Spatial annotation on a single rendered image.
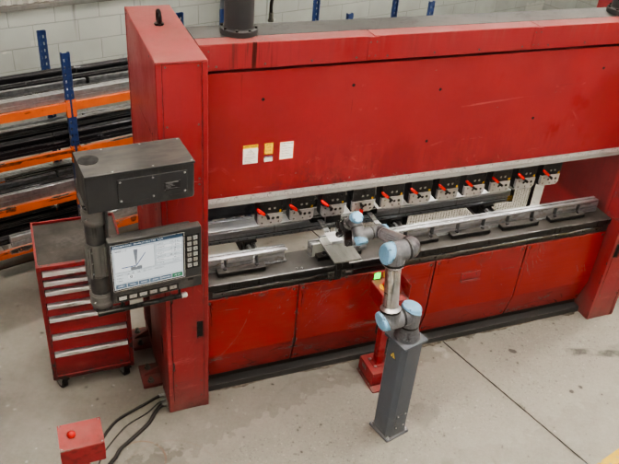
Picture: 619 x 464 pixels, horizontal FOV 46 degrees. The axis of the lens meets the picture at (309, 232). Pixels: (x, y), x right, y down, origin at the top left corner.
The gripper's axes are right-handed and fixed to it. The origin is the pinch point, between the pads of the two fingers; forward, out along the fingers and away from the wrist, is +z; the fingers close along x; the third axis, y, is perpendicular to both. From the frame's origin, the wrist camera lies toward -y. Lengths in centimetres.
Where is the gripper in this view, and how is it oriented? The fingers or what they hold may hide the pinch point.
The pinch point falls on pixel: (338, 237)
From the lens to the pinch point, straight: 453.2
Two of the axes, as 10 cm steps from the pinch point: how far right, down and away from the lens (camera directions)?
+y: -2.3, -9.5, 2.3
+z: -2.9, 2.9, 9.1
